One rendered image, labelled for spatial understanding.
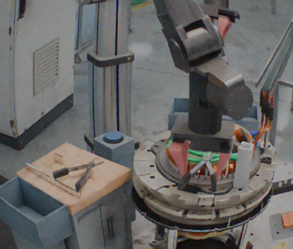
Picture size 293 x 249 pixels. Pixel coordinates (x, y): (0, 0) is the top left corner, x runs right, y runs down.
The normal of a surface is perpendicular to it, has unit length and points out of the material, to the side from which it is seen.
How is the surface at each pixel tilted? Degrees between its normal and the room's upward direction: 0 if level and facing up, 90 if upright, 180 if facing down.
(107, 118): 90
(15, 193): 90
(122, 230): 90
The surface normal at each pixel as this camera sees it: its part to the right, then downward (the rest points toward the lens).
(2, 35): -0.44, 0.40
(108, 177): 0.00, -0.90
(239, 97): 0.46, 0.38
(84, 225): 0.81, 0.26
